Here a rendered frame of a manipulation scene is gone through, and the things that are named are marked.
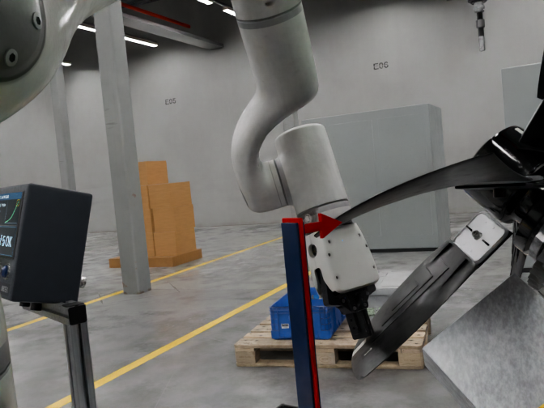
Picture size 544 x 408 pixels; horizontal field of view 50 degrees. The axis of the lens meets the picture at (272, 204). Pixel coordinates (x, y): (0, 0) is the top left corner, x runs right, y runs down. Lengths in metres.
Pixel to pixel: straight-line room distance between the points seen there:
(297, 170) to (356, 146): 7.33
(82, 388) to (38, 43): 0.78
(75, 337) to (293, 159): 0.44
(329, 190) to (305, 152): 0.07
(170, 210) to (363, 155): 2.95
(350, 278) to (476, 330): 0.21
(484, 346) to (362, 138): 7.50
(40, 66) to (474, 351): 0.59
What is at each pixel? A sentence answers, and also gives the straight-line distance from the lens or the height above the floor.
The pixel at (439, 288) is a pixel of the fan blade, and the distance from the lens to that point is 0.85.
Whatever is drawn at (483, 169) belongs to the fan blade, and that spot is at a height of 1.22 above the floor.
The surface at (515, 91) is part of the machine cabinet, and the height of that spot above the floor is 1.80.
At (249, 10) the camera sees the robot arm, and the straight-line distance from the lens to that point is 0.78.
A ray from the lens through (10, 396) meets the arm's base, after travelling 0.36.
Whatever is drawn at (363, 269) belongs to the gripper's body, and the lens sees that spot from 0.90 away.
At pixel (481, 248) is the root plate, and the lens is 0.86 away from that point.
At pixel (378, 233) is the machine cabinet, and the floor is 0.27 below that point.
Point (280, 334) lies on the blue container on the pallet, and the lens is 3.92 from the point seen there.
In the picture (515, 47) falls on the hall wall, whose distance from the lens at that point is 13.13.
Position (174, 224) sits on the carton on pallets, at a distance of 8.87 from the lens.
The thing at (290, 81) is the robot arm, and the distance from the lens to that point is 0.81.
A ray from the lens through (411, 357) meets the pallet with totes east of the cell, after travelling 3.67.
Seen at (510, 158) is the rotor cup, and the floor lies 1.22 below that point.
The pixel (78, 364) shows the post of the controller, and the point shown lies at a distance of 1.01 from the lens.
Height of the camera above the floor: 1.23
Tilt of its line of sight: 3 degrees down
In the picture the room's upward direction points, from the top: 5 degrees counter-clockwise
